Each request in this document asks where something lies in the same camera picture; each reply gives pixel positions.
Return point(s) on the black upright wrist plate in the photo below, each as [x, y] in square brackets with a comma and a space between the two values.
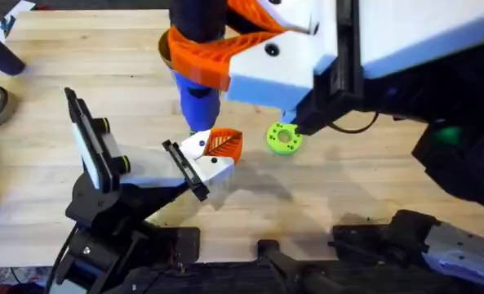
[87, 134]

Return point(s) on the white paper card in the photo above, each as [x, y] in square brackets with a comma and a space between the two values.
[9, 22]

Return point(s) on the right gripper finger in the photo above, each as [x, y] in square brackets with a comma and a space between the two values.
[290, 14]
[274, 69]

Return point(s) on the green disc with holes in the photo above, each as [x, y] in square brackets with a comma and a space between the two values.
[275, 143]

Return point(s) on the blue electric screwdriver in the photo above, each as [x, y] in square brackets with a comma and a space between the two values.
[201, 110]

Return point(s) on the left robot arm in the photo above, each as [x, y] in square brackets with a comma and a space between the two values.
[90, 257]

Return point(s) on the dark blue cylinder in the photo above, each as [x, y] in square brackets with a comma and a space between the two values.
[1, 55]

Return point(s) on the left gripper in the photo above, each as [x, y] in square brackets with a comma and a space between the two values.
[152, 165]

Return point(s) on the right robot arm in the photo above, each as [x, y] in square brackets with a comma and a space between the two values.
[462, 253]

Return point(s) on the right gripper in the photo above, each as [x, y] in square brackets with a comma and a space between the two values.
[421, 32]

